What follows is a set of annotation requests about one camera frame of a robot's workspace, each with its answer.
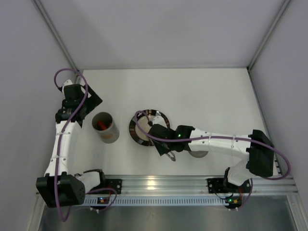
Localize red sausage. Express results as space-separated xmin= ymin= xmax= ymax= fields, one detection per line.
xmin=98 ymin=121 xmax=107 ymax=130

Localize metal tongs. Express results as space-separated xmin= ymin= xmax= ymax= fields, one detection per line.
xmin=166 ymin=151 xmax=176 ymax=162

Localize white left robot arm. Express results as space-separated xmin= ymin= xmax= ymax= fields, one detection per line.
xmin=36 ymin=80 xmax=106 ymax=208

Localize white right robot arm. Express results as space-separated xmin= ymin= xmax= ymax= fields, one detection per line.
xmin=147 ymin=117 xmax=278 ymax=186

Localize grey cylindrical lunch container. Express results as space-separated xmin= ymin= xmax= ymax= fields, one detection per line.
xmin=91 ymin=112 xmax=120 ymax=144

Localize grey round container lid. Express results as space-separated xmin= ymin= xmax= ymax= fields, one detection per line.
xmin=188 ymin=151 xmax=208 ymax=158

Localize dark patterned round plate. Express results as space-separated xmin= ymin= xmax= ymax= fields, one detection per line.
xmin=128 ymin=109 xmax=170 ymax=147

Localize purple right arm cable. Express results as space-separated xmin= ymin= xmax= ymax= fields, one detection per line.
xmin=134 ymin=110 xmax=292 ymax=180

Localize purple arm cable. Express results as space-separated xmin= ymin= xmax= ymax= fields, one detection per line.
xmin=134 ymin=110 xmax=292 ymax=180
xmin=52 ymin=67 xmax=88 ymax=222

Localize aluminium mounting rail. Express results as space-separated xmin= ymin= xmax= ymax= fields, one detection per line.
xmin=36 ymin=175 xmax=299 ymax=196

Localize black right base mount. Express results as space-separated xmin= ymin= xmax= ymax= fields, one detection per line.
xmin=206 ymin=178 xmax=251 ymax=194

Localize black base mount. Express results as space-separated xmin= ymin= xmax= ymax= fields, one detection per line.
xmin=206 ymin=178 xmax=251 ymax=194
xmin=105 ymin=179 xmax=122 ymax=194

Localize grey slotted cable duct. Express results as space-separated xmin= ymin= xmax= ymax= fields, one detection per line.
xmin=79 ymin=197 xmax=231 ymax=206

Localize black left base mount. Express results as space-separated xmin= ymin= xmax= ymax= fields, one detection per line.
xmin=105 ymin=179 xmax=122 ymax=194

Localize aluminium left frame post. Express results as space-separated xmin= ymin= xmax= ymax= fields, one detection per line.
xmin=31 ymin=0 xmax=78 ymax=70

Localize aluminium frame post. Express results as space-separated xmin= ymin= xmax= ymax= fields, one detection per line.
xmin=247 ymin=0 xmax=293 ymax=74
xmin=31 ymin=0 xmax=78 ymax=70

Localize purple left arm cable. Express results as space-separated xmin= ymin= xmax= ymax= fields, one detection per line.
xmin=52 ymin=67 xmax=88 ymax=222

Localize aluminium right frame post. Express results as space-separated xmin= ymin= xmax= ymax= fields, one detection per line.
xmin=247 ymin=0 xmax=293 ymax=74

